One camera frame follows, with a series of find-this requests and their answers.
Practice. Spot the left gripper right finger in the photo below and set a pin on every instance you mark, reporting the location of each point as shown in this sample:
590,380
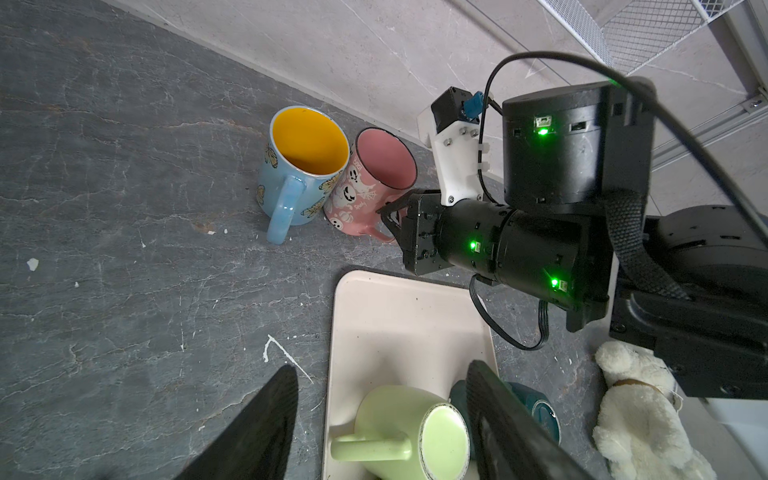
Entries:
508,419

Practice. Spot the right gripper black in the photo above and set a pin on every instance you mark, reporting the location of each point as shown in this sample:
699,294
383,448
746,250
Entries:
412,222

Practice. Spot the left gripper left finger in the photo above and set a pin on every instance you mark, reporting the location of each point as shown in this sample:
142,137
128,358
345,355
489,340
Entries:
257,443

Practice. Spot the pink cartoon mug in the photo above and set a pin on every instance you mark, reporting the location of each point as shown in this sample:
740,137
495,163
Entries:
380,170

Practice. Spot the light green mug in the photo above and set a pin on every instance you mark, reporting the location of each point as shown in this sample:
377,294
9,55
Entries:
403,432

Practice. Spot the blue mug yellow inside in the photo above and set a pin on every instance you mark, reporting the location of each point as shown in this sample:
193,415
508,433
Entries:
305,156

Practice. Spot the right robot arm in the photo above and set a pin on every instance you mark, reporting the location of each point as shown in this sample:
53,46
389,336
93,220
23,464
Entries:
546,193

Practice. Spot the dark green mug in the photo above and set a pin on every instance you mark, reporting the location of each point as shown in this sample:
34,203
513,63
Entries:
535,403

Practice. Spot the beige serving tray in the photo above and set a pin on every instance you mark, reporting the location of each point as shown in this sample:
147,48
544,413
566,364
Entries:
390,330

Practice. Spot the white plush toy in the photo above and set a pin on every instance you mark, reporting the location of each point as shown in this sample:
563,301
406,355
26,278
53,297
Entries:
639,431

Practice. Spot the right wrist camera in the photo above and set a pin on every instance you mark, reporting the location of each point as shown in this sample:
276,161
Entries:
450,128

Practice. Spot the white wire mesh basket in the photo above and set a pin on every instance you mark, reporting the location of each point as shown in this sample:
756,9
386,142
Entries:
639,32

